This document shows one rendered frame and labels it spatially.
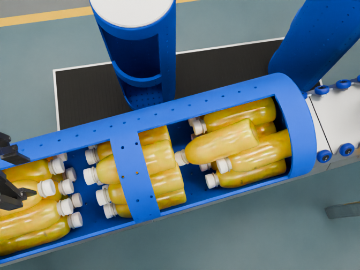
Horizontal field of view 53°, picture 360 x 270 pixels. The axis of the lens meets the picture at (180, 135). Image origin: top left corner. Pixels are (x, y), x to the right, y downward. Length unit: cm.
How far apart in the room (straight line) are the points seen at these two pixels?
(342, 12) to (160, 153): 91
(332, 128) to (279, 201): 94
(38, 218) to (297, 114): 66
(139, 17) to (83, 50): 121
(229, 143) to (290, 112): 16
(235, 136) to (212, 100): 10
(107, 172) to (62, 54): 160
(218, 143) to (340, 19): 80
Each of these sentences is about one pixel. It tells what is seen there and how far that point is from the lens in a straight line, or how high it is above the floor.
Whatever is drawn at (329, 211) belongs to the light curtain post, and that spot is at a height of 5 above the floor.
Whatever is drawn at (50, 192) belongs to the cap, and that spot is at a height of 118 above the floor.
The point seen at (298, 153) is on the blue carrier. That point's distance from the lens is 90.
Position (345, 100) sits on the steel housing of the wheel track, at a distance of 130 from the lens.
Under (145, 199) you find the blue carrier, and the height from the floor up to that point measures 119.
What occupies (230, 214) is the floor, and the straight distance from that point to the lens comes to 205.
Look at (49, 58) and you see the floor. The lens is 240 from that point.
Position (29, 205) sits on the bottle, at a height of 118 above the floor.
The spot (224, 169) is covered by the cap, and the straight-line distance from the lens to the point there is 92.
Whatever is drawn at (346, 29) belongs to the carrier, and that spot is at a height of 82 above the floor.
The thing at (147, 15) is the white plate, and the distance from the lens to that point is 119.
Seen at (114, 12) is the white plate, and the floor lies 104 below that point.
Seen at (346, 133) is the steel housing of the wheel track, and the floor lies 93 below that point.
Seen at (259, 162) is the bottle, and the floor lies 114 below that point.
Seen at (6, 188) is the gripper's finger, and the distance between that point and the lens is 68.
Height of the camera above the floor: 203
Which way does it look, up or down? 75 degrees down
